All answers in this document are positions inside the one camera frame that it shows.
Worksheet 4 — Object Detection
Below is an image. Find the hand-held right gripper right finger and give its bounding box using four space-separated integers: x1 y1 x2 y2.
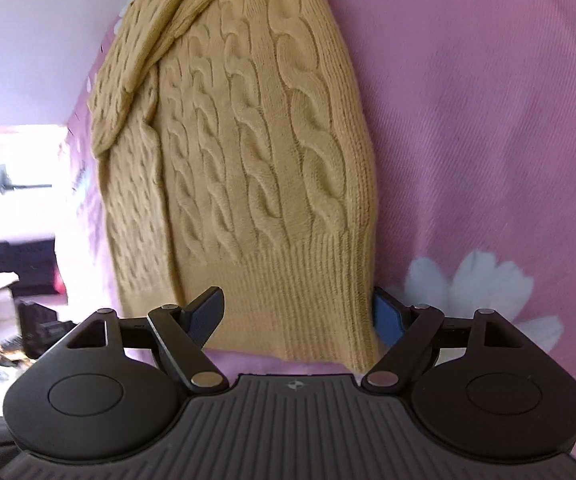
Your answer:
361 286 529 394

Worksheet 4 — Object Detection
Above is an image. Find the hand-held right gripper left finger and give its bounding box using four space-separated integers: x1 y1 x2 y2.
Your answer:
62 286 227 394

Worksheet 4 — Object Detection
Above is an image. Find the pink floral bedsheet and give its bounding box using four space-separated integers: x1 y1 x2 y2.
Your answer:
64 0 576 467

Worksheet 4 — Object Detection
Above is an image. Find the black box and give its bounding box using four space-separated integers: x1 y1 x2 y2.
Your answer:
17 300 76 360

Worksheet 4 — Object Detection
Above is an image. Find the dark furniture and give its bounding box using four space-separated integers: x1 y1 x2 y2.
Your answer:
0 239 59 302

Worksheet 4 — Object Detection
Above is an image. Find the yellow cable knit cardigan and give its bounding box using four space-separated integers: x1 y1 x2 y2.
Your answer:
88 0 381 374

